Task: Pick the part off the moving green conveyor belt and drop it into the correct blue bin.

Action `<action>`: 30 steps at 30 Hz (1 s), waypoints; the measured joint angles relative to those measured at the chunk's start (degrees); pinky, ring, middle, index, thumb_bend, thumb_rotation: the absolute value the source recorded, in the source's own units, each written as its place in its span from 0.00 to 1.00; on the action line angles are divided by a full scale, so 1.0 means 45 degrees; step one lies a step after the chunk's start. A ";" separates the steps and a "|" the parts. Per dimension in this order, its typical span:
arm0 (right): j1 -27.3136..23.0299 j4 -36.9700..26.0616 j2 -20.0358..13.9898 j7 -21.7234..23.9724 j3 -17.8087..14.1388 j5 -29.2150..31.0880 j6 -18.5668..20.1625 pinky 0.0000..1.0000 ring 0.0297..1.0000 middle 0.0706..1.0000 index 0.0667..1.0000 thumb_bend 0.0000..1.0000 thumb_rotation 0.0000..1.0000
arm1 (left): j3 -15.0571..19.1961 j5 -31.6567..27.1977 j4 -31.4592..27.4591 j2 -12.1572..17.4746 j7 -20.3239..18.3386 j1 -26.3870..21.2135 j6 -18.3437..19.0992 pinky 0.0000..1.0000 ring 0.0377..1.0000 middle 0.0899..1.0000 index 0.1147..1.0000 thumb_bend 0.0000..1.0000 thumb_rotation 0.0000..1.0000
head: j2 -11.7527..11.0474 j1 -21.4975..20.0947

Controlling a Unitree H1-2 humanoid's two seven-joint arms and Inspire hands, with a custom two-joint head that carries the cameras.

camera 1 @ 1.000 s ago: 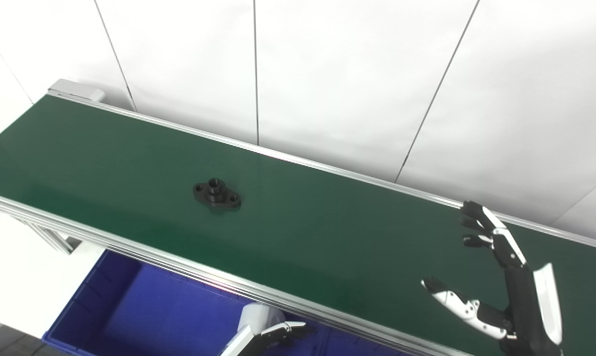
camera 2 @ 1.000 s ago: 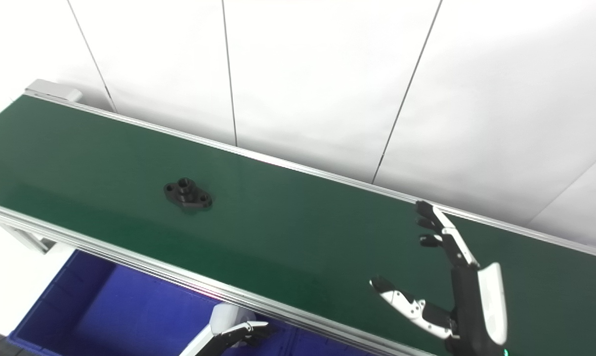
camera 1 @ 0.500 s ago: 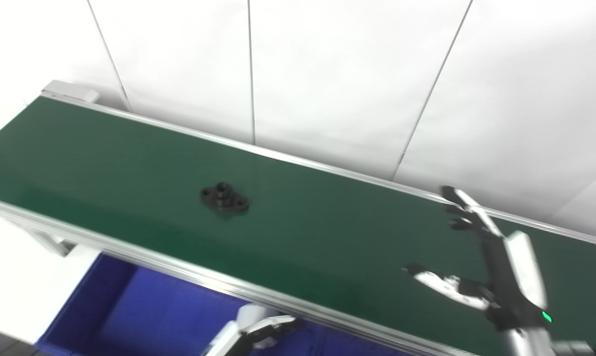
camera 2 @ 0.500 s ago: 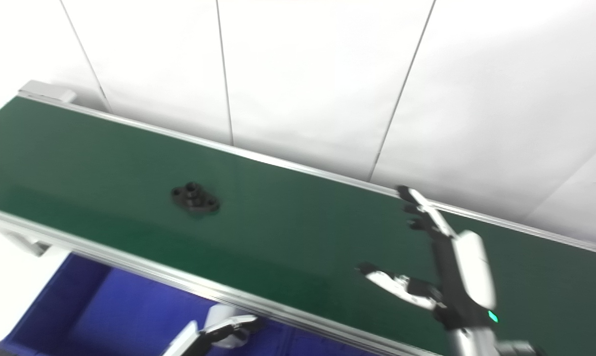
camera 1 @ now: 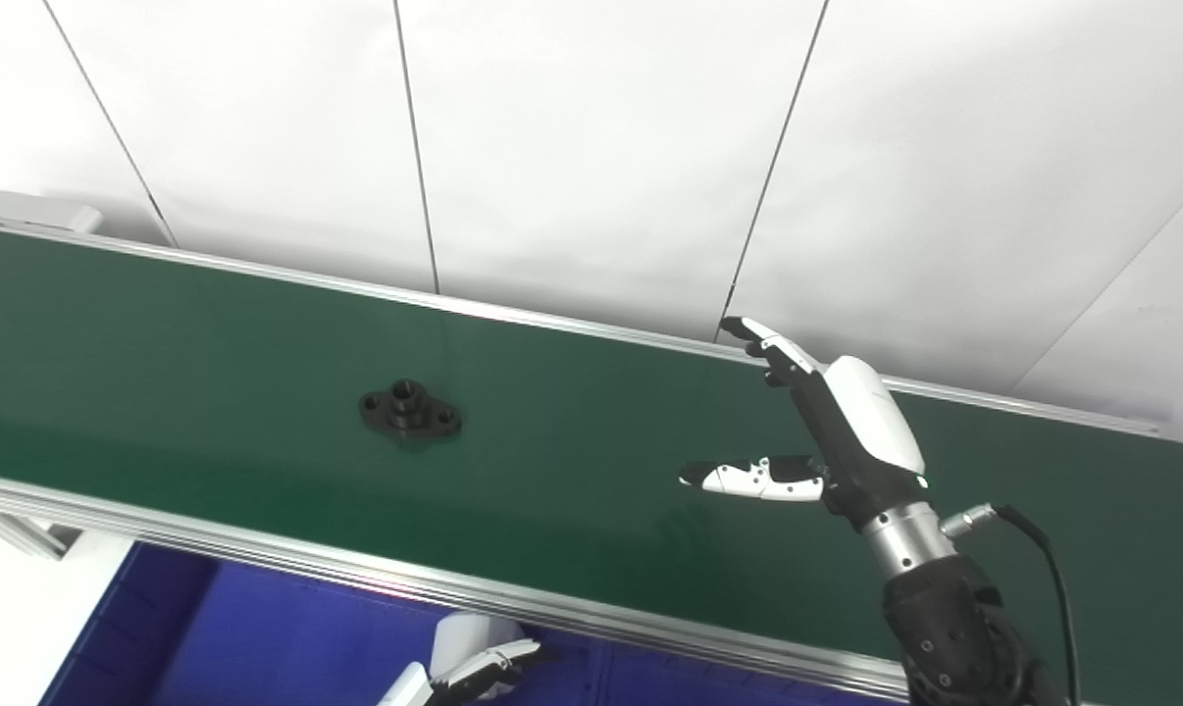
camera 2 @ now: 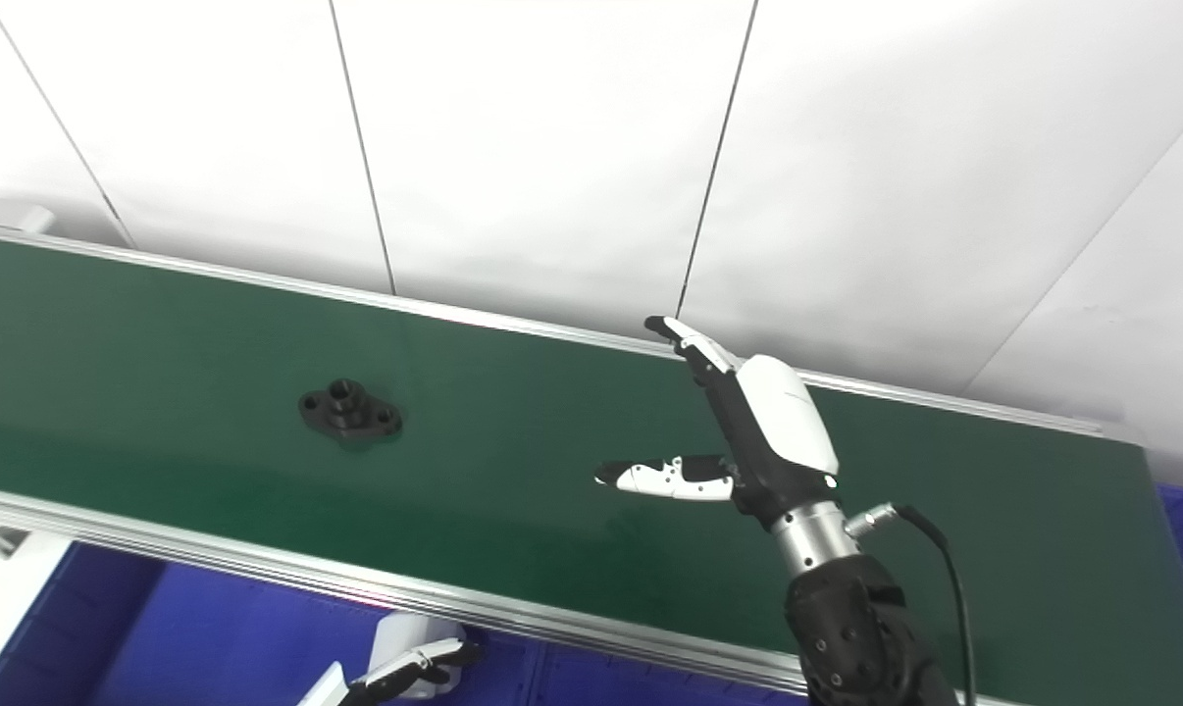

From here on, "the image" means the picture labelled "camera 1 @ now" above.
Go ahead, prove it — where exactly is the blue plastic bin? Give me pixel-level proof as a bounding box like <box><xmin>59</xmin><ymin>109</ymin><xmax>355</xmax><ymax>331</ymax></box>
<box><xmin>591</xmin><ymin>642</ymin><xmax>911</xmax><ymax>706</ymax></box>
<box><xmin>37</xmin><ymin>541</ymin><xmax>604</xmax><ymax>706</ymax></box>

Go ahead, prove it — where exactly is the aluminium conveyor support leg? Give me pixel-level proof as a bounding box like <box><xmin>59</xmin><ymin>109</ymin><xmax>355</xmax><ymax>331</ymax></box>
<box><xmin>0</xmin><ymin>505</ymin><xmax>75</xmax><ymax>561</ymax></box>

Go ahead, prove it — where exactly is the black flanged metal part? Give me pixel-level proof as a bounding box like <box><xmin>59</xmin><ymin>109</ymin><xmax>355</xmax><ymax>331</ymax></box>
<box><xmin>358</xmin><ymin>378</ymin><xmax>463</xmax><ymax>444</ymax></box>

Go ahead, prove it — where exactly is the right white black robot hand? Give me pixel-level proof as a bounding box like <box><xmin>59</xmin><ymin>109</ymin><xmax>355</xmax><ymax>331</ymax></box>
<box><xmin>679</xmin><ymin>315</ymin><xmax>931</xmax><ymax>531</ymax></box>

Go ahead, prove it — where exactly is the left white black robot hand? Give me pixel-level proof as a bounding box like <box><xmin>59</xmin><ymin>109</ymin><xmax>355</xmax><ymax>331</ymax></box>
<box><xmin>376</xmin><ymin>637</ymin><xmax>554</xmax><ymax>706</ymax></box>

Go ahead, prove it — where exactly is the green conveyor belt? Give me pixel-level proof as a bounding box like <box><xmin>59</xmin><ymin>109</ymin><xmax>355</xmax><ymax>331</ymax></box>
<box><xmin>0</xmin><ymin>191</ymin><xmax>1183</xmax><ymax>706</ymax></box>

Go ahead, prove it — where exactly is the white cylindrical part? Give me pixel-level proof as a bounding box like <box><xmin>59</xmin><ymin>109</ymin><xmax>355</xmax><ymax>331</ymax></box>
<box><xmin>429</xmin><ymin>612</ymin><xmax>526</xmax><ymax>703</ymax></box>

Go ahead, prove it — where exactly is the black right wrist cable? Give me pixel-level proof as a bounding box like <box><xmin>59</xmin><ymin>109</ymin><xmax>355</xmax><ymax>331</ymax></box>
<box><xmin>943</xmin><ymin>501</ymin><xmax>1084</xmax><ymax>706</ymax></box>

